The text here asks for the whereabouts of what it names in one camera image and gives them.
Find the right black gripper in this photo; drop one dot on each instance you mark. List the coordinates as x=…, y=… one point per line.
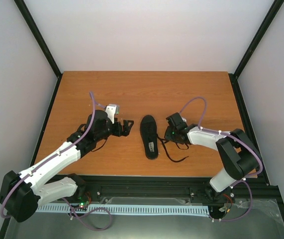
x=168, y=136

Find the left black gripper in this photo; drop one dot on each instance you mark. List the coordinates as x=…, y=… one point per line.
x=126, y=130

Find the black canvas shoe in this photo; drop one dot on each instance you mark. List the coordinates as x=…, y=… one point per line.
x=148, y=131

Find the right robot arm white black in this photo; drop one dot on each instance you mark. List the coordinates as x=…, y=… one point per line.
x=239, y=156

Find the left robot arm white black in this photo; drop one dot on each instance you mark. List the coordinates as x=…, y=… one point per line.
x=22, y=193

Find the clear plastic sheet cover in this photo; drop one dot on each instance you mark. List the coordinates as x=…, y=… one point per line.
x=263, y=221

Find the right small connector board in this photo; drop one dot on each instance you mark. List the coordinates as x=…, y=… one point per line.
x=225, y=208

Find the left green led circuit board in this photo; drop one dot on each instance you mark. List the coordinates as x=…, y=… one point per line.
x=82, y=206

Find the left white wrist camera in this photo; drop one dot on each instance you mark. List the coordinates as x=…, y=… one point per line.
x=112, y=110

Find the light blue slotted cable duct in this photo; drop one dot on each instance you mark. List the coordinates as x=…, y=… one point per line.
x=145, y=210

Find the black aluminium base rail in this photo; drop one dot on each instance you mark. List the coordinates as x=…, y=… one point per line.
x=190, y=188

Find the right black frame post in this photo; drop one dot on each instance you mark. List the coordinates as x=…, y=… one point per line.
x=264, y=26

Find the black frame post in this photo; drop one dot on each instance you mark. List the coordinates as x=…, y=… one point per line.
x=22, y=7
x=264, y=26

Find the left black frame post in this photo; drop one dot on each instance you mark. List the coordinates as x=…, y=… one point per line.
x=22, y=7

